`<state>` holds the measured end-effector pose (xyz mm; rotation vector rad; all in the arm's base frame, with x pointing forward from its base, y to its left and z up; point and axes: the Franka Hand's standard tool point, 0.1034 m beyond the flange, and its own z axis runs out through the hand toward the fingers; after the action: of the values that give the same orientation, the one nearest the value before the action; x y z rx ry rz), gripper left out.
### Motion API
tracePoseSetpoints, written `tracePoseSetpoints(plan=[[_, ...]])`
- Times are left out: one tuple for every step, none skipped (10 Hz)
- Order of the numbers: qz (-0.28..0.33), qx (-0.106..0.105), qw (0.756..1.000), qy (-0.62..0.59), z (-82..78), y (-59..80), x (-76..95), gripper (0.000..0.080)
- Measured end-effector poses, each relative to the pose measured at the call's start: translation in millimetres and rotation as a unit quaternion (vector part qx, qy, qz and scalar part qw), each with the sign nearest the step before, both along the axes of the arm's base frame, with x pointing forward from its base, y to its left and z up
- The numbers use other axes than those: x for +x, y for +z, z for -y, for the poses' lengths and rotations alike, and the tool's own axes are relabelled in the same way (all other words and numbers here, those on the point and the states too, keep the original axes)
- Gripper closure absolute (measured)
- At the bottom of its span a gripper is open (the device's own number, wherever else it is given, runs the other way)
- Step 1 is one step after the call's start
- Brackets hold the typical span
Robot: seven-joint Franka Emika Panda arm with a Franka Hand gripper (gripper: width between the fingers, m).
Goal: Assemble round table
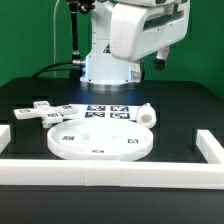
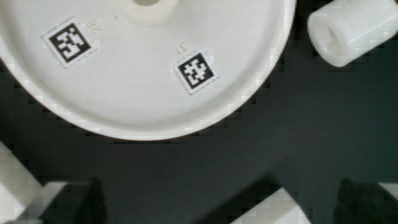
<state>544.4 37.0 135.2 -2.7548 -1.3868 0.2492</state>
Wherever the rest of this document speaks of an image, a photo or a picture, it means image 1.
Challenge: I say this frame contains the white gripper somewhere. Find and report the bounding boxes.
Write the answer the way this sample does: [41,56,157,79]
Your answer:
[110,2,190,71]

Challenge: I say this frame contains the white round table top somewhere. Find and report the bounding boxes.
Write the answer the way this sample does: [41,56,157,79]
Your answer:
[47,118,153,161]

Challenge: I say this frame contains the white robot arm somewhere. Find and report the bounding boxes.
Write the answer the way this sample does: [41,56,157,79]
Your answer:
[80,0,190,91]

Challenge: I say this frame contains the white sheet with markers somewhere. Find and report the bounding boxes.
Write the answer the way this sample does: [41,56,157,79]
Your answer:
[64,104,139,120]

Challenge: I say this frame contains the white cross-shaped table base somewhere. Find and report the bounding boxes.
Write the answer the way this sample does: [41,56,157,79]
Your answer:
[14,101,78,128]

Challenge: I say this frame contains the white U-shaped fence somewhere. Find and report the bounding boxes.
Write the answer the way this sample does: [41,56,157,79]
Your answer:
[0,130,224,189]

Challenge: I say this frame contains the black camera stand pole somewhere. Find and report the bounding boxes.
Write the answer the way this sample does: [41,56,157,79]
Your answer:
[65,0,98,80]

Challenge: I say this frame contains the white cable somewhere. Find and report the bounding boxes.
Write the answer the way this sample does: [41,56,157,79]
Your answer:
[52,0,63,79]

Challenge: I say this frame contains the black cable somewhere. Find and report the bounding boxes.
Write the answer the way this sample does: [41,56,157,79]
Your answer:
[31,61,83,78]

